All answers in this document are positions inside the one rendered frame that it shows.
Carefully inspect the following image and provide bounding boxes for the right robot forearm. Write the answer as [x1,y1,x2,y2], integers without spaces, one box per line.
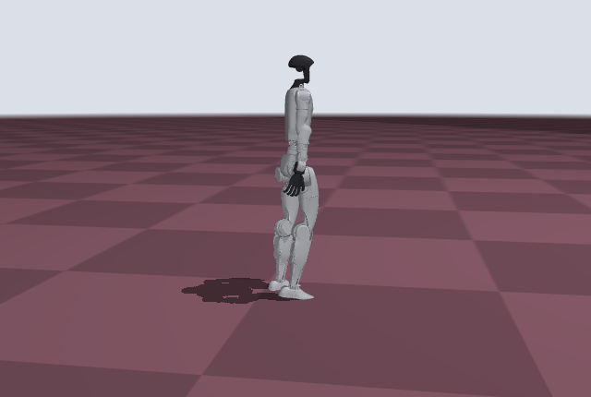
[295,126,311,172]

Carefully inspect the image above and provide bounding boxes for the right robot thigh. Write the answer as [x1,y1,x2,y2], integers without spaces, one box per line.
[291,164,319,238]

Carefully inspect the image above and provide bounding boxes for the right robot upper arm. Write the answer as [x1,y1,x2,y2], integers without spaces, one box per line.
[295,90,311,135]

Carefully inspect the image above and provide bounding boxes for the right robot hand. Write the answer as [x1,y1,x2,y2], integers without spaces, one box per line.
[284,162,306,197]

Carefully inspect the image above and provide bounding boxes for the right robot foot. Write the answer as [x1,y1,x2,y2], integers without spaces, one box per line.
[278,285,314,300]

